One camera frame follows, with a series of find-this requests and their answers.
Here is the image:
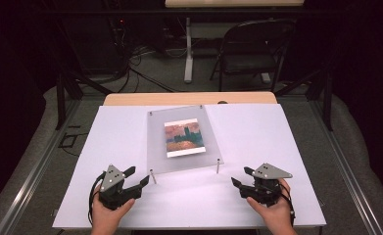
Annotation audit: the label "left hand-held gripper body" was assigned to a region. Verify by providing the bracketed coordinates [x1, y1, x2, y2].
[98, 164, 143, 211]

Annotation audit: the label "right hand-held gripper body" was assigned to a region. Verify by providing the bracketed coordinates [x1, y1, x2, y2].
[239, 163, 294, 208]

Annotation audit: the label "person's right hand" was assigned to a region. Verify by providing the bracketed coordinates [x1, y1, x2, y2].
[246, 178, 297, 230]

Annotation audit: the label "person's left hand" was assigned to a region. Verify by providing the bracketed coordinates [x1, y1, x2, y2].
[91, 185, 136, 231]

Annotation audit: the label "white board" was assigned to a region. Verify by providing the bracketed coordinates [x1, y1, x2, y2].
[52, 103, 327, 230]

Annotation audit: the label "painted landscape picture card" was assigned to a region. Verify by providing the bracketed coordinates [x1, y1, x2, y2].
[164, 117, 208, 159]

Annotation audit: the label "light wooden table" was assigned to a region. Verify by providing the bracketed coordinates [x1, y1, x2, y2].
[103, 91, 278, 107]

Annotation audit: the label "black metal stand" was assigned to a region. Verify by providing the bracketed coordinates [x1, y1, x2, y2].
[274, 68, 334, 132]
[55, 71, 114, 131]

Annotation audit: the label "black folding chair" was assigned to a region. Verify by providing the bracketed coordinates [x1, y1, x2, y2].
[210, 19, 297, 93]

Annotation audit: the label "dark equipment rack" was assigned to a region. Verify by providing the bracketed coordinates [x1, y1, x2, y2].
[106, 15, 132, 76]

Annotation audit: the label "white table leg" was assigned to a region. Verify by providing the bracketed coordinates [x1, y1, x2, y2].
[183, 17, 194, 84]

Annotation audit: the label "pale background table top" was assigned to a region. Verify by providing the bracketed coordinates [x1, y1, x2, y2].
[165, 0, 306, 9]

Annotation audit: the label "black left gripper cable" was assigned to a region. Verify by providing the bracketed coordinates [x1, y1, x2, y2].
[87, 171, 106, 226]

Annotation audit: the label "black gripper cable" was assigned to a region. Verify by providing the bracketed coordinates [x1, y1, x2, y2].
[87, 171, 106, 226]
[278, 182, 297, 227]

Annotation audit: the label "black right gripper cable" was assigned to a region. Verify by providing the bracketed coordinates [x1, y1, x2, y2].
[278, 182, 297, 227]

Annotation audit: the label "clear acrylic picture frame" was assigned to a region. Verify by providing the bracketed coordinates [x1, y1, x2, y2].
[146, 104, 225, 175]

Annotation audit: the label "aluminium floor rail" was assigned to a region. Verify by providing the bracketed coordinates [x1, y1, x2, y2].
[0, 97, 82, 235]
[310, 97, 383, 235]

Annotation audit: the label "black floor cables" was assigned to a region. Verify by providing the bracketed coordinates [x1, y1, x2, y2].
[113, 43, 180, 94]

